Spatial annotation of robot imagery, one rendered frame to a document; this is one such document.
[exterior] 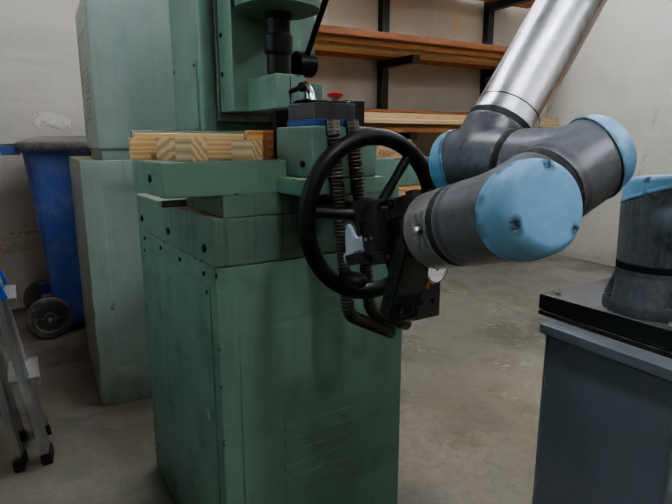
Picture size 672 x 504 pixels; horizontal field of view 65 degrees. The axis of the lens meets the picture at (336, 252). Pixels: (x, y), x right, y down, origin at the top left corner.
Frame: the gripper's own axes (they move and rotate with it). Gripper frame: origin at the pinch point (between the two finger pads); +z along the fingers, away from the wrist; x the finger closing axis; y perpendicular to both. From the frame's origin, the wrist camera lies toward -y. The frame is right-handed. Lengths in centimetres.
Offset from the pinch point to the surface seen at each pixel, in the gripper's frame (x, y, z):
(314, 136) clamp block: -1.9, 22.2, 10.6
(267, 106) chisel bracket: -3.1, 35.1, 33.0
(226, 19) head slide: 1, 56, 39
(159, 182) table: 22.7, 17.7, 21.3
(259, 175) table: 5.1, 18.1, 21.1
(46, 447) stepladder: 49, -41, 112
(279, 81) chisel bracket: -4.5, 38.6, 28.2
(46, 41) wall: 33, 142, 243
